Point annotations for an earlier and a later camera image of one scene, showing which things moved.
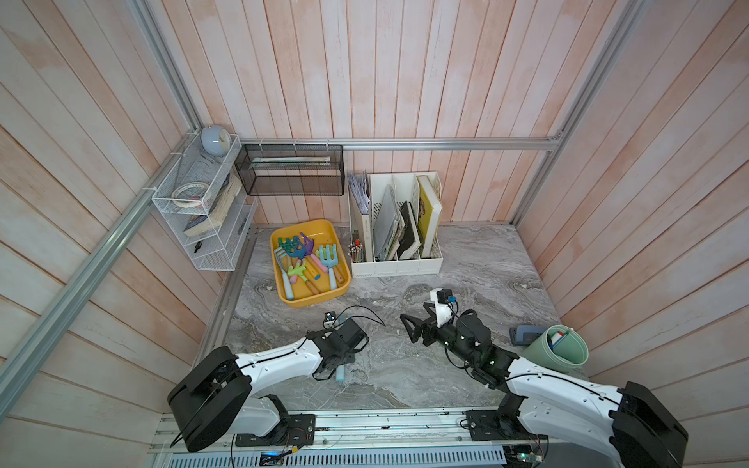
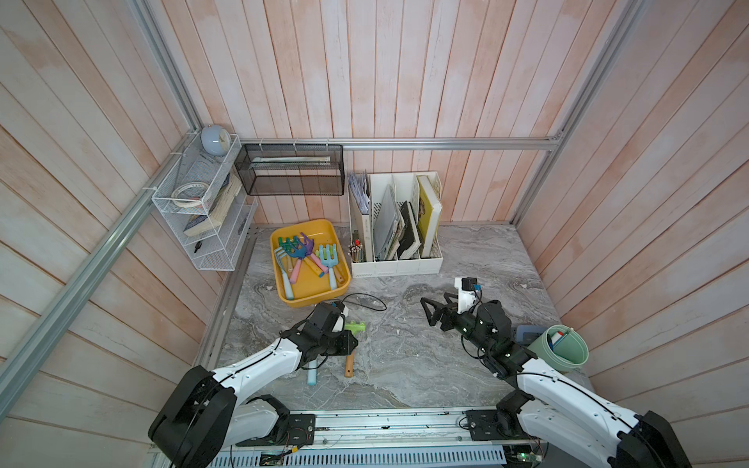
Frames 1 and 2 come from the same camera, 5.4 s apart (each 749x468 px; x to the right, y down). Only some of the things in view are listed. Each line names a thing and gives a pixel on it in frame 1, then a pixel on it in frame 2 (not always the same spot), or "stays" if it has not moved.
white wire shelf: [205, 199] stays
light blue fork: [283, 259] stays
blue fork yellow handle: [330, 262] stays
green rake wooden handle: [298, 270] → [349, 365]
